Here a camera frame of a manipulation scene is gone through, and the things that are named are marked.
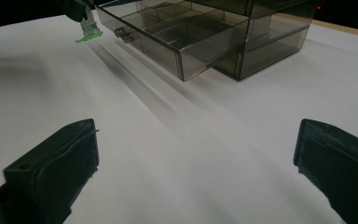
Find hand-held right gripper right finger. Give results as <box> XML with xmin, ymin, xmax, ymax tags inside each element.
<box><xmin>293</xmin><ymin>118</ymin><xmax>358</xmax><ymax>224</ymax></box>

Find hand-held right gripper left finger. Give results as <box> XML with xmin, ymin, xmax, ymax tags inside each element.
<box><xmin>0</xmin><ymin>118</ymin><xmax>101</xmax><ymax>224</ymax></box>

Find small green plastic piece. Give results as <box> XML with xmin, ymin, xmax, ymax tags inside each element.
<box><xmin>75</xmin><ymin>18</ymin><xmax>104</xmax><ymax>45</ymax></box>

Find smoky clear drawer cabinet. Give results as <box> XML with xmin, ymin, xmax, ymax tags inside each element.
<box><xmin>136</xmin><ymin>0</ymin><xmax>320</xmax><ymax>82</ymax></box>

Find white board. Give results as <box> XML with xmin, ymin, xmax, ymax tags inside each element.
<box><xmin>0</xmin><ymin>13</ymin><xmax>358</xmax><ymax>224</ymax></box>

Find wooden table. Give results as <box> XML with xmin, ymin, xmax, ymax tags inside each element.
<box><xmin>310</xmin><ymin>19</ymin><xmax>358</xmax><ymax>40</ymax></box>

